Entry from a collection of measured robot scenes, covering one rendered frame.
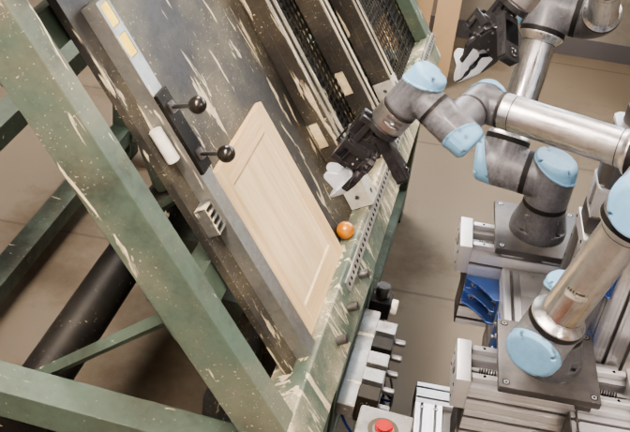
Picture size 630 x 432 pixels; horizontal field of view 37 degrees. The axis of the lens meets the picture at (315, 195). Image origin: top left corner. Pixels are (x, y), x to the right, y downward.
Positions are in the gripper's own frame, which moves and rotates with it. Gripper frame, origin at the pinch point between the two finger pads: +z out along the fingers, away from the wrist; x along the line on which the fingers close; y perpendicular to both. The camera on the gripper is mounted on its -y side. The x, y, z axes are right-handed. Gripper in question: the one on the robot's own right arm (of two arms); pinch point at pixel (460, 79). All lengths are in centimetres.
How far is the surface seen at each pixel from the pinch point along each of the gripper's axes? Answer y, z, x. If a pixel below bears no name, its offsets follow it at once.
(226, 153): -11, 33, 44
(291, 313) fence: -17, 64, 8
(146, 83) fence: 4, 33, 60
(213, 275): -14, 62, 30
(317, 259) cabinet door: 6, 64, -7
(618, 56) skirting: 269, 36, -309
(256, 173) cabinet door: 13, 49, 20
